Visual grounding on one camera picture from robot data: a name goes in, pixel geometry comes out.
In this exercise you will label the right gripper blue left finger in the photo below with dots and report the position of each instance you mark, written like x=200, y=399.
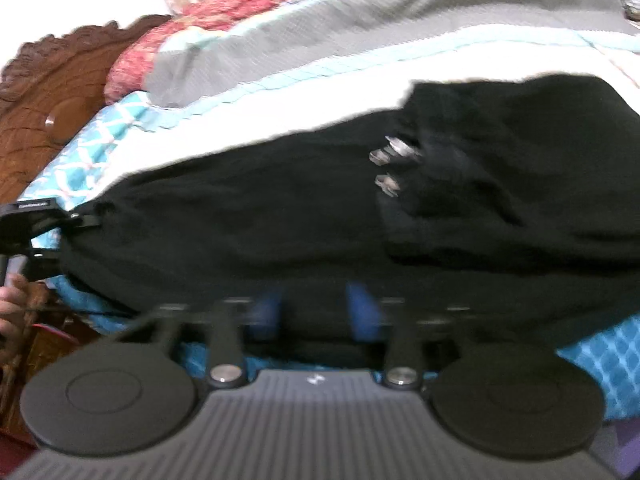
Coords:
x=265, y=313

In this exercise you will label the teal patterned pillow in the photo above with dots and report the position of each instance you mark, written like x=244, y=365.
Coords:
x=75, y=171

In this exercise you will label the carved wooden headboard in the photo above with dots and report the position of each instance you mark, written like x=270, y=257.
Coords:
x=51, y=89

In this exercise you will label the person's left hand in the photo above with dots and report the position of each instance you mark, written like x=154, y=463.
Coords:
x=17, y=296

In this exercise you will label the black pants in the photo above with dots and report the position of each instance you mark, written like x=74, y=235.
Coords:
x=512, y=199

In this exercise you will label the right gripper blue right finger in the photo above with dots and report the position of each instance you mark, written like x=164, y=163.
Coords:
x=365, y=315

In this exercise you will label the chevron patterned bedspread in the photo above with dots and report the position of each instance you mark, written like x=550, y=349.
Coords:
x=314, y=63

